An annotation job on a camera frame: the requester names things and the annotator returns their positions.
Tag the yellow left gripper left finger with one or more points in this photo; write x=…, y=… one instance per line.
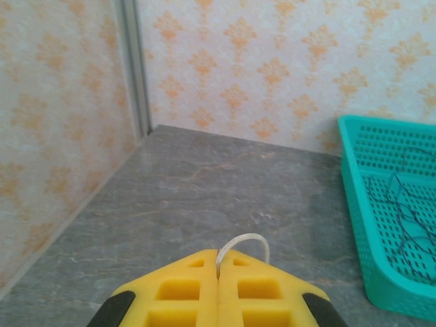
x=177, y=289

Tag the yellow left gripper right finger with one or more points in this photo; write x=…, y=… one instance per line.
x=262, y=289

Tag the teal plastic basket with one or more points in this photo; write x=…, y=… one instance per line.
x=354, y=204

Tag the aluminium corner post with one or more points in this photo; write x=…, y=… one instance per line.
x=136, y=68

